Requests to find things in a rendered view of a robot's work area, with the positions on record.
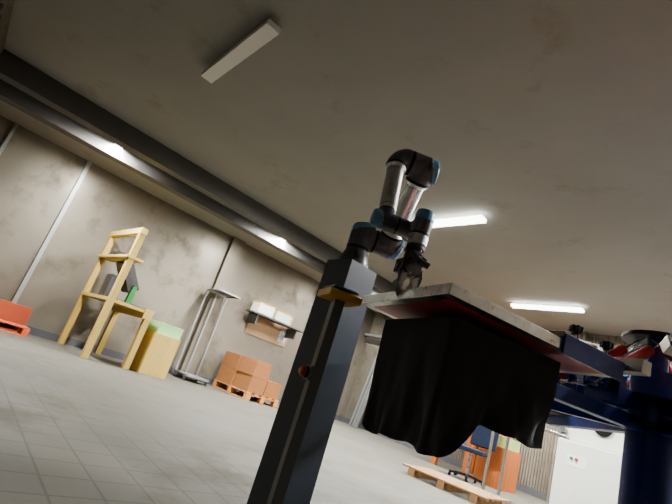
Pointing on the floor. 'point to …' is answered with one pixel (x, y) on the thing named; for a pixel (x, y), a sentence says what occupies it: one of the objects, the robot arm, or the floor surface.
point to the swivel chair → (476, 449)
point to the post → (310, 389)
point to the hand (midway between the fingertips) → (404, 294)
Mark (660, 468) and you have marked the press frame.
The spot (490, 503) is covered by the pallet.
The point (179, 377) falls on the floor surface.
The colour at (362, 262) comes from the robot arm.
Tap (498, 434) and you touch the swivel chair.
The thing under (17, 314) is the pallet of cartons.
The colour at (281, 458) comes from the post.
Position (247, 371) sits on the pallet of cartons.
